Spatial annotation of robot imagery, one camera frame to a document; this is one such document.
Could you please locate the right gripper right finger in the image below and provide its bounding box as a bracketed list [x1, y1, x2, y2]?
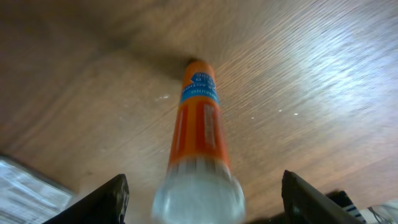
[282, 170, 362, 224]

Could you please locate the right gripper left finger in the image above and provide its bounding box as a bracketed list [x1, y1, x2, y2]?
[44, 174, 129, 224]

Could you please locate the orange tube white cap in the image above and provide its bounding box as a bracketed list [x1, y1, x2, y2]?
[152, 59, 246, 224]

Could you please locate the dark bottle white cap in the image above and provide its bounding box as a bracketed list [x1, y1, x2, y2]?
[326, 190, 367, 224]

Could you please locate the white spray bottle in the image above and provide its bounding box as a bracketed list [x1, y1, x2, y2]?
[360, 199, 398, 224]

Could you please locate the clear plastic container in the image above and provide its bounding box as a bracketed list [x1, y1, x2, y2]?
[1, 156, 75, 224]

